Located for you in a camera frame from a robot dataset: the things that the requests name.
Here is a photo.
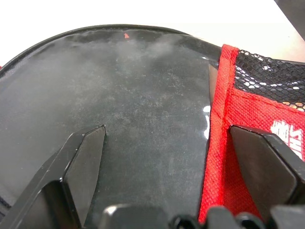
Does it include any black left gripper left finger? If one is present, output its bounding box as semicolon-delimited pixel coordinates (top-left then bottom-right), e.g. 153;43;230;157
0;124;107;229

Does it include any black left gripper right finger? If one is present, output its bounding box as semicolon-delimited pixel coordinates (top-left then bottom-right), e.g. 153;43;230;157
229;125;305;220

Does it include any black red paddle case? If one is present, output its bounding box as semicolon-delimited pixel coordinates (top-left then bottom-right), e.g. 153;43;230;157
0;23;305;226

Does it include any black rubber table tennis paddle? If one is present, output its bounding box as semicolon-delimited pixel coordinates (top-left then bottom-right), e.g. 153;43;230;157
0;30;214;229

